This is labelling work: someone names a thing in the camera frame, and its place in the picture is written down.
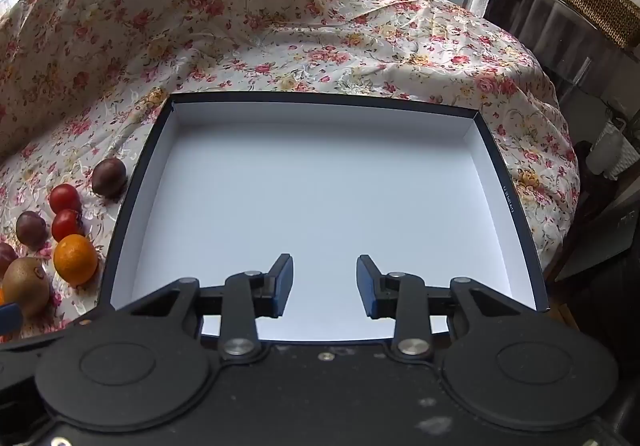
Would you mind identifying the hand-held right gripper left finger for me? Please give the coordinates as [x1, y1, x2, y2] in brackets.
[116, 253, 294, 363]

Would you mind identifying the floral blanket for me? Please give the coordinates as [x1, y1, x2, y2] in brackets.
[0, 0, 581, 342]

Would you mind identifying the dark purple plum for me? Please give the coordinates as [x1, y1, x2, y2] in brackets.
[15, 211, 48, 247]
[91, 158, 127, 199]
[0, 242, 18, 279]

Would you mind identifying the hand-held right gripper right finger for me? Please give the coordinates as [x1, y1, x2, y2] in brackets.
[356, 254, 538, 362]

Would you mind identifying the dark cloth covered table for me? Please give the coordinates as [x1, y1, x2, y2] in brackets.
[484, 0, 640, 119]

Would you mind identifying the black box white inside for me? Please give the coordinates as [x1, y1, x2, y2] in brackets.
[99, 93, 551, 342]

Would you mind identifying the grey laptop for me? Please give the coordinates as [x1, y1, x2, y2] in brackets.
[555, 196, 640, 283]

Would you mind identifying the red tomato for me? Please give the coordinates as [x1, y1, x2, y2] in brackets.
[51, 209, 85, 243]
[49, 184, 82, 214]

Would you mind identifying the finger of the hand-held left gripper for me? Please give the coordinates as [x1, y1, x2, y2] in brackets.
[0, 304, 22, 342]

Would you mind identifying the brown kiwi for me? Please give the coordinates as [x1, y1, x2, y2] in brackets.
[1, 257, 51, 319]

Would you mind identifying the white woven planter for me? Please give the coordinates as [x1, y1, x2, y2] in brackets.
[585, 121, 636, 181]

